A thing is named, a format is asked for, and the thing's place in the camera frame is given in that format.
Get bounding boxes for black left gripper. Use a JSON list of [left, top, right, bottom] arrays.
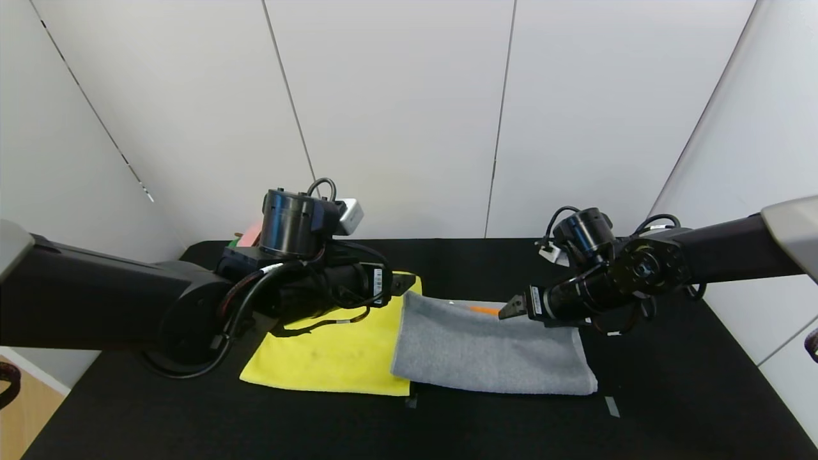
[[328, 262, 416, 308]]

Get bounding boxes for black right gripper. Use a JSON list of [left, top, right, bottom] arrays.
[[498, 281, 582, 325]]

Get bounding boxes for grey towel with orange marks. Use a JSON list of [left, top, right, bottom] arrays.
[[390, 292, 599, 395]]

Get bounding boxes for yellow microfibre towel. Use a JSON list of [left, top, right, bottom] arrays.
[[240, 273, 424, 397]]

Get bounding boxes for pink plush peach toy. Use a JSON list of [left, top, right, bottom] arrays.
[[234, 220, 264, 249]]

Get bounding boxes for white baseboard strip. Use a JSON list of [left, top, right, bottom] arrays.
[[0, 347, 72, 396]]

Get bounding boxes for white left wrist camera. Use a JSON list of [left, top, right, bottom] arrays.
[[336, 198, 365, 236]]

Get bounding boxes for black right camera cable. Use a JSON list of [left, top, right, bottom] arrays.
[[542, 206, 707, 337]]

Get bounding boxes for black camera cable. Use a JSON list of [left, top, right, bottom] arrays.
[[542, 206, 707, 337], [214, 178, 392, 339]]

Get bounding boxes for black left camera cable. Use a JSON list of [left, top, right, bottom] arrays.
[[214, 178, 392, 339]]

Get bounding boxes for braided left arm cable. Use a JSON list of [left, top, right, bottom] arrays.
[[217, 259, 374, 339]]

